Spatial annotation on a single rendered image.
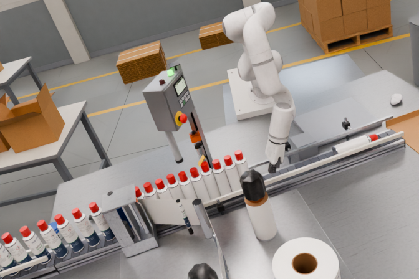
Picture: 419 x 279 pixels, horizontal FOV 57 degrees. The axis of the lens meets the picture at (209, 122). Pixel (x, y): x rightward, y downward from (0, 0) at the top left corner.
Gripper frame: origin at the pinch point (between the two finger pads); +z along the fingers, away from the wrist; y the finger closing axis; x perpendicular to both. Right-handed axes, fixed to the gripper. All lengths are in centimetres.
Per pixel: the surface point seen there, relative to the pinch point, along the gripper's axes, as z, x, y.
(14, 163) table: 70, -140, -123
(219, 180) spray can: 2.2, -24.8, 2.2
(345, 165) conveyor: -3.1, 32.4, 6.2
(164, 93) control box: -38, -48, -2
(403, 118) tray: -15, 72, -11
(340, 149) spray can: -9.4, 30.5, 2.3
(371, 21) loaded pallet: 2, 229, -266
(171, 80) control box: -41, -45, -8
